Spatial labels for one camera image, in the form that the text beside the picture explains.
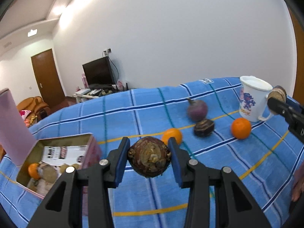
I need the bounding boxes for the person's right hand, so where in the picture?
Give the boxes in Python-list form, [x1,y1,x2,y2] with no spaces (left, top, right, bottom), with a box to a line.
[292,162,304,202]

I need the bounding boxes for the pink floral cushion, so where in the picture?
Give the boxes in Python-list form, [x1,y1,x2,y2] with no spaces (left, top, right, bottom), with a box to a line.
[19,110,38,128]

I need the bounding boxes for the black flat television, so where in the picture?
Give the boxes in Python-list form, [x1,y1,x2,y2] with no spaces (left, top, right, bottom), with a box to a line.
[82,57,115,86]

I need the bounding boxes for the cut purple taro piece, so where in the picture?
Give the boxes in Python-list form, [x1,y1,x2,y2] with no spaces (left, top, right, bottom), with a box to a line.
[267,86,287,103]

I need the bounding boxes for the brown wooden door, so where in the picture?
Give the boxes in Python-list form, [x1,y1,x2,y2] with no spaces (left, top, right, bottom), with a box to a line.
[31,49,65,108]

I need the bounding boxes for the white printed enamel mug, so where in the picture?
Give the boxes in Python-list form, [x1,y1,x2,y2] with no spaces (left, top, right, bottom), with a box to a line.
[239,76,274,123]

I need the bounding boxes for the pink tin storage box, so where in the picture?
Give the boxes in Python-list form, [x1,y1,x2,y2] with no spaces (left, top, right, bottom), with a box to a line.
[1,88,101,199]

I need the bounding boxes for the white low tv stand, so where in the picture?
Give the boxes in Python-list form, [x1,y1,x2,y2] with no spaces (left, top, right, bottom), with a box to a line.
[72,89,121,103]

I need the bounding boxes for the white wall power socket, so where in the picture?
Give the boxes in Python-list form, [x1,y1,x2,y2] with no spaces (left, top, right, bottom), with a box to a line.
[103,48,111,55]

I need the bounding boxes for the dark brown flat bulb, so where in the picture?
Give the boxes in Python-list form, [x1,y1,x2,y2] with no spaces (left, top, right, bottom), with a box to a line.
[194,119,214,137]

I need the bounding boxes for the orange brown sofa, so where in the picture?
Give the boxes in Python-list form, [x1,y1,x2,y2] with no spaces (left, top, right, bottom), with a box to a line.
[17,96,51,121]

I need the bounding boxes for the blue plaid towel cloth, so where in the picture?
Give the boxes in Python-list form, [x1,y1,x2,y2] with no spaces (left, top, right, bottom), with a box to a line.
[1,77,303,227]

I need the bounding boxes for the purple round turnip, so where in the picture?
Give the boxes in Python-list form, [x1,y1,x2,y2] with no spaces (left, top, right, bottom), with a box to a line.
[187,98,208,122]

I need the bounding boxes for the black tv power cable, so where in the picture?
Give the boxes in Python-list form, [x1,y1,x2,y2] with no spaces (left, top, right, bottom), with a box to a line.
[108,54,121,86]

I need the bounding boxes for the dark brown rough bulb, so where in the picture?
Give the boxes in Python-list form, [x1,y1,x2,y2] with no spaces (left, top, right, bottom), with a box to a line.
[127,136,171,178]

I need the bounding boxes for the ceiling light fixture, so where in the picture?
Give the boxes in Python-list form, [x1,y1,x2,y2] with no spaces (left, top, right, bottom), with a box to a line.
[27,29,38,37]

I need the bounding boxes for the orange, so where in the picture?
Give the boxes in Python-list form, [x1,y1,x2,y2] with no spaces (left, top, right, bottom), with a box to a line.
[161,128,182,145]
[28,163,41,180]
[231,117,251,139]

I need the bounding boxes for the cut taro half large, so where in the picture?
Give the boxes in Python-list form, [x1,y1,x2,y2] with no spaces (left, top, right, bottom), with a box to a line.
[38,163,58,184]

